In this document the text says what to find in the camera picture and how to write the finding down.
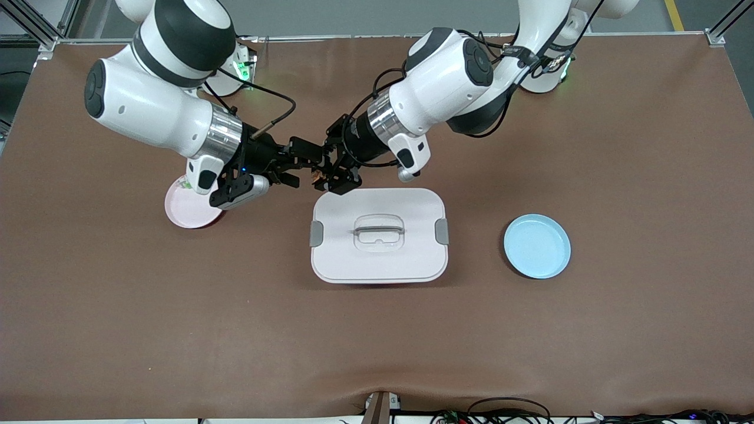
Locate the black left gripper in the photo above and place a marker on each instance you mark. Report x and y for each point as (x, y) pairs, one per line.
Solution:
(355, 141)

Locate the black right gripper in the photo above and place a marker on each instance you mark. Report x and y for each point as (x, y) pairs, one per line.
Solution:
(263, 152)

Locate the black orange switch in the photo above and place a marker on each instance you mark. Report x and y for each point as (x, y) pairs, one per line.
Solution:
(319, 175)

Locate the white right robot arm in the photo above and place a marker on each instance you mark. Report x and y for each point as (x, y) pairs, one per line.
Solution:
(147, 112)

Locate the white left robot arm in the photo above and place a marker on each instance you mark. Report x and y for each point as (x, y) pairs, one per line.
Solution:
(442, 76)

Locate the white lidded storage box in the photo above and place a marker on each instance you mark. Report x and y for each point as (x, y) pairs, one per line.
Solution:
(377, 259)

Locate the pink round plate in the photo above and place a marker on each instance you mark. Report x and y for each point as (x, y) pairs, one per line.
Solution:
(188, 215)

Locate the brown table mat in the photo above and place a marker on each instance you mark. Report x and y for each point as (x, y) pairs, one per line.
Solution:
(377, 341)

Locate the light blue round plate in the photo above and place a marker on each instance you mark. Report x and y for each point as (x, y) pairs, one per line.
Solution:
(536, 253)

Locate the brown camera mount bracket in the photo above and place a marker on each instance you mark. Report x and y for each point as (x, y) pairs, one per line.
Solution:
(377, 409)

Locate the aluminium frame post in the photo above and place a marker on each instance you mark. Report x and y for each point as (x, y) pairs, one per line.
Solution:
(716, 38)
(35, 26)

